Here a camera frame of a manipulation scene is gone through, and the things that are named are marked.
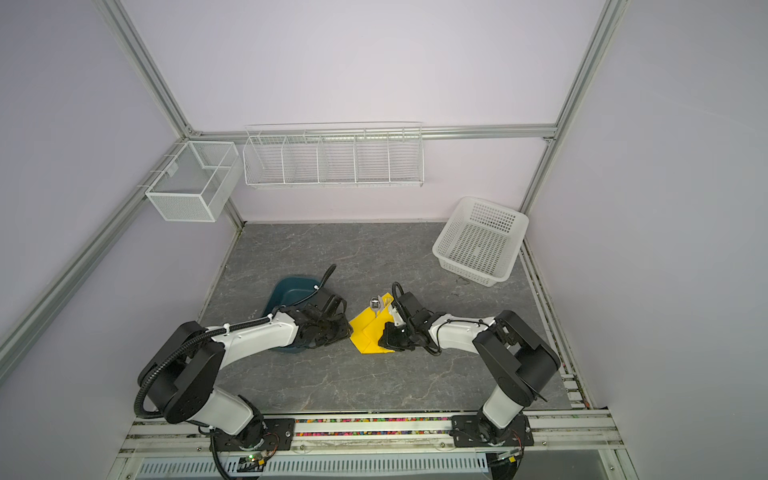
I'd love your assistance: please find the teal plastic tray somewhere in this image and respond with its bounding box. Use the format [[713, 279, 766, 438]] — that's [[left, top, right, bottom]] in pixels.
[[263, 276, 321, 353]]

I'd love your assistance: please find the silver spoon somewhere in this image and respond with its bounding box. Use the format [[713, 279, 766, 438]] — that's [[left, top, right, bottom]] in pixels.
[[369, 297, 382, 312]]

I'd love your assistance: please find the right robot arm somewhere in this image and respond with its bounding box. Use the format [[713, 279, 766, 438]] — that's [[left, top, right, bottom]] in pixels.
[[378, 282, 562, 433]]

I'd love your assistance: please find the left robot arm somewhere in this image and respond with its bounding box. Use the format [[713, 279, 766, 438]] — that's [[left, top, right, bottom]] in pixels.
[[133, 264, 352, 449]]

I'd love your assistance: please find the white perforated plastic basket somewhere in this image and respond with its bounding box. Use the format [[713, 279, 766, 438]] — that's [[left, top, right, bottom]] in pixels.
[[432, 197, 529, 287]]

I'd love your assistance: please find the white vent grille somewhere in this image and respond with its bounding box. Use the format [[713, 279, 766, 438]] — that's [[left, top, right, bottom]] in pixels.
[[136, 452, 490, 479]]

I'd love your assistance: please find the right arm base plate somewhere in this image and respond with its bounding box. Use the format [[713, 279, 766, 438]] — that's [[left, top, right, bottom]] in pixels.
[[449, 412, 534, 448]]

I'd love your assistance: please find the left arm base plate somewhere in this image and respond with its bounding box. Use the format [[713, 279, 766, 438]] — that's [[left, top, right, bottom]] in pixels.
[[213, 417, 296, 452]]

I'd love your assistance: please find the white wire wall rack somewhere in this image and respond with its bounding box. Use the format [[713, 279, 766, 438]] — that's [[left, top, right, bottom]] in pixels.
[[243, 122, 425, 188]]

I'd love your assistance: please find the white mesh wall box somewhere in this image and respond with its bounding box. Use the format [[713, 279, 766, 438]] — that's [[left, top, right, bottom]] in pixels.
[[145, 141, 244, 223]]

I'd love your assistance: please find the aluminium front rail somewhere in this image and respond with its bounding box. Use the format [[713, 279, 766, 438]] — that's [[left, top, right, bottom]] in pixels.
[[118, 410, 626, 460]]

